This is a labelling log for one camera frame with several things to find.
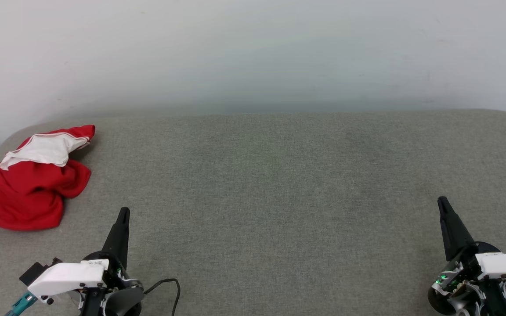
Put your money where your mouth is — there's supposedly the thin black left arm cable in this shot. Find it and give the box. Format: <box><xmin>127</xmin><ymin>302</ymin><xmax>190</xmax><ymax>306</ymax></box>
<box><xmin>142</xmin><ymin>278</ymin><xmax>181</xmax><ymax>316</ymax></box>

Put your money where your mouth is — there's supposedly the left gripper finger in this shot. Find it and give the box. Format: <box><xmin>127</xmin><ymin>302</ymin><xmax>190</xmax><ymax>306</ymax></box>
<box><xmin>101</xmin><ymin>207</ymin><xmax>130</xmax><ymax>270</ymax></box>

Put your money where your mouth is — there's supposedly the red and white basketball jersey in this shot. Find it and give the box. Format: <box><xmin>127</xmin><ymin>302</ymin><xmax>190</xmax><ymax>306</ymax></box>
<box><xmin>0</xmin><ymin>125</ymin><xmax>96</xmax><ymax>231</ymax></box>

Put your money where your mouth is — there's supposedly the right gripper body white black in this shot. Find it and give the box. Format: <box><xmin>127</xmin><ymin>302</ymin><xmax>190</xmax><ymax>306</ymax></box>
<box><xmin>431</xmin><ymin>241</ymin><xmax>506</xmax><ymax>316</ymax></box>

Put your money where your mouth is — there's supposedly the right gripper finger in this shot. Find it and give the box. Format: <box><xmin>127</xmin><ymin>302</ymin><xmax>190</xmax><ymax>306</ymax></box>
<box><xmin>437</xmin><ymin>196</ymin><xmax>477</xmax><ymax>262</ymax></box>

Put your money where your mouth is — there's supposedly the teal left camera connector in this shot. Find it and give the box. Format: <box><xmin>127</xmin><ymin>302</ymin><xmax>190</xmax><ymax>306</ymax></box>
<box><xmin>5</xmin><ymin>291</ymin><xmax>38</xmax><ymax>316</ymax></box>

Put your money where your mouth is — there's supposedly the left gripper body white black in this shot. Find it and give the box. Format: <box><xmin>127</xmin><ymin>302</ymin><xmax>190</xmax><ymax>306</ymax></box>
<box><xmin>27</xmin><ymin>251</ymin><xmax>144</xmax><ymax>316</ymax></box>

